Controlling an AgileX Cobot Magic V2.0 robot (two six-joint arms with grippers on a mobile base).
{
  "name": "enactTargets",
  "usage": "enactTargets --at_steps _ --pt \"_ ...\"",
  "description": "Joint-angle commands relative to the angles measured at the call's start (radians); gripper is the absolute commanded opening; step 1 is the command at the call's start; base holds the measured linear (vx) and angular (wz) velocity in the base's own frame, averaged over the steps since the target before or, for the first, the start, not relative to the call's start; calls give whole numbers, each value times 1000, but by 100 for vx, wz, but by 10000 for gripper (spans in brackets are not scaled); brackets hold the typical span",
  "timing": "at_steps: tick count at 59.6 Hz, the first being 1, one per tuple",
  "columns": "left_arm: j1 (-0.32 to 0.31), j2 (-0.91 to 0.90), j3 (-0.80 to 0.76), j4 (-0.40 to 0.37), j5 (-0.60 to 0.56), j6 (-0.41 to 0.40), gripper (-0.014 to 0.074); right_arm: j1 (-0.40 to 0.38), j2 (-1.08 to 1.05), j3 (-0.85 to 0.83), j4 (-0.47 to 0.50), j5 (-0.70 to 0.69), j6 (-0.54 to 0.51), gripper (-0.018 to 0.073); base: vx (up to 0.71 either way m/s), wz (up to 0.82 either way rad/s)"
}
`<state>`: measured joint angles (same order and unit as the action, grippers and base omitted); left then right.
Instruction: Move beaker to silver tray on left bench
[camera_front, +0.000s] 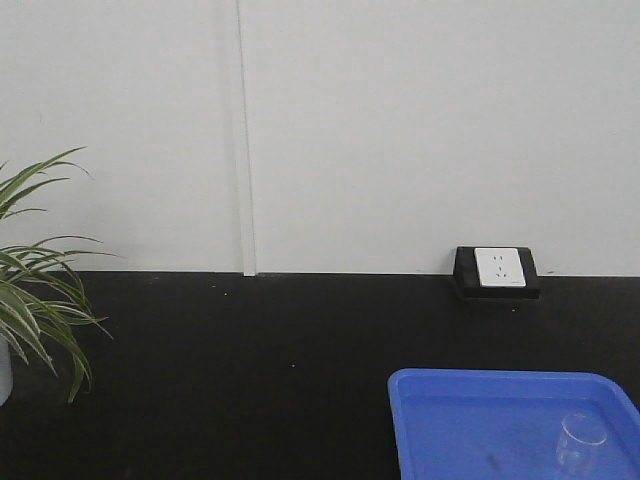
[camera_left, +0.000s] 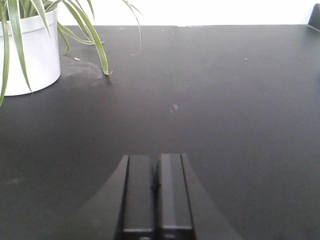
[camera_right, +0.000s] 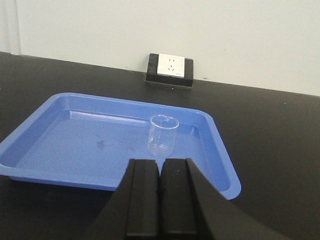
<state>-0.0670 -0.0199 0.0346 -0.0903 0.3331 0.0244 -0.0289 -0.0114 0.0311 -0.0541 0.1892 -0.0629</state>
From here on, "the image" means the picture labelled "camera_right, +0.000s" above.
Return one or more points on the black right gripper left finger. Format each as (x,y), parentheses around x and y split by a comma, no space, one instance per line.
(132,212)

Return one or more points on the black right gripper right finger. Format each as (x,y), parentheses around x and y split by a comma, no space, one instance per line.
(191,208)

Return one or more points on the small clear glass beaker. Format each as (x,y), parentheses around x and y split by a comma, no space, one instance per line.
(162,135)

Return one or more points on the blue plastic tray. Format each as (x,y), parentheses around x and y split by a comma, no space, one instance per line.
(86,141)

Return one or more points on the white socket on black box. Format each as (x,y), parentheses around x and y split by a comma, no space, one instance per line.
(170,69)

